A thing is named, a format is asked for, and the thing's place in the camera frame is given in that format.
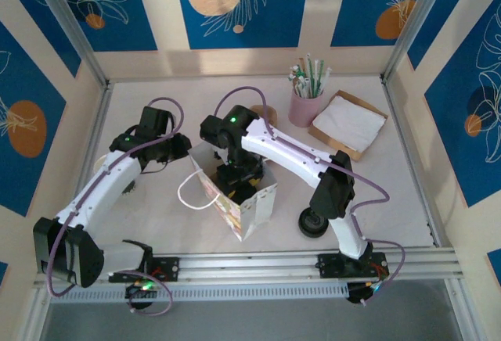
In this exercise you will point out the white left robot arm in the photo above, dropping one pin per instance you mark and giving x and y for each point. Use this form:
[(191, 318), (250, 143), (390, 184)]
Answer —
[(105, 196)]

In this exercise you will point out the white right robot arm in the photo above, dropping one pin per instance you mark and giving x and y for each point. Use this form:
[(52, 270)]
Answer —
[(289, 153)]

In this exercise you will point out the brown pulp cup carrier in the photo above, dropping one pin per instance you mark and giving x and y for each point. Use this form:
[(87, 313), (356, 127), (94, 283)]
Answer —
[(272, 115)]

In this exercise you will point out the pink straw holder cup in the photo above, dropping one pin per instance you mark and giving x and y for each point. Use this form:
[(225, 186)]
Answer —
[(303, 110)]

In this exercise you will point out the white wrapped straw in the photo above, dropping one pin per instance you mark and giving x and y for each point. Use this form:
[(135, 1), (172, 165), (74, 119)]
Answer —
[(299, 79), (296, 86), (325, 80)]

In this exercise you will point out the cardboard napkin tray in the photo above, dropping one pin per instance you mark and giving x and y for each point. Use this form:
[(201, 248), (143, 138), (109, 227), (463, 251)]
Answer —
[(332, 143)]

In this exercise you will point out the brown paper straw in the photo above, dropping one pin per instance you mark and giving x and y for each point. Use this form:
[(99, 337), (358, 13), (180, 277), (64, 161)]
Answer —
[(302, 68)]

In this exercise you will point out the green striped paper straw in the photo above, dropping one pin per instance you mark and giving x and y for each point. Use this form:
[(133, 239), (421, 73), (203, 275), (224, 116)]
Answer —
[(319, 77), (311, 75)]

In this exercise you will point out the white napkin stack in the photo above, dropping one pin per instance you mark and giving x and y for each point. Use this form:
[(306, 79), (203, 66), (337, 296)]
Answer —
[(348, 122)]

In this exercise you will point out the aluminium side rail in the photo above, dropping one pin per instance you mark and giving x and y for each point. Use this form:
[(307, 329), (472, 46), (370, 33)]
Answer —
[(94, 130), (407, 141)]

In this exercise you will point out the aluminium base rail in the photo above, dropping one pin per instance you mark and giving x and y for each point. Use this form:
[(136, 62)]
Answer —
[(250, 266)]

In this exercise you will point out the aluminium frame post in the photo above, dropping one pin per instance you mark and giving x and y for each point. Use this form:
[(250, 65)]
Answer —
[(69, 20), (418, 20)]

